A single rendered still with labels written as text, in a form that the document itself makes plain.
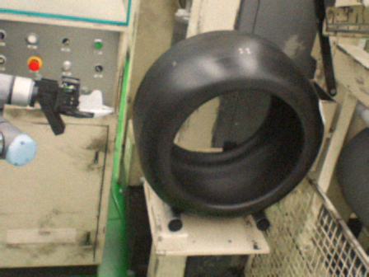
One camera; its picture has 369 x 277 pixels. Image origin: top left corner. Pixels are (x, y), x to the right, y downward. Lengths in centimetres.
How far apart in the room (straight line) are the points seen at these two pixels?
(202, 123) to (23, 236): 104
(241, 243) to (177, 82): 62
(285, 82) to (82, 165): 112
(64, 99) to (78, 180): 91
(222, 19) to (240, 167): 52
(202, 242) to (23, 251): 107
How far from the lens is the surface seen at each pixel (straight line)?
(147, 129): 132
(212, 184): 169
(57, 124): 138
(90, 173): 219
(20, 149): 126
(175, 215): 151
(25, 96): 133
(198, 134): 177
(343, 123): 189
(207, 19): 160
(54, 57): 200
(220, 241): 163
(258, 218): 158
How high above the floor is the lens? 186
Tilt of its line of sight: 25 degrees down
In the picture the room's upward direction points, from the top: 11 degrees clockwise
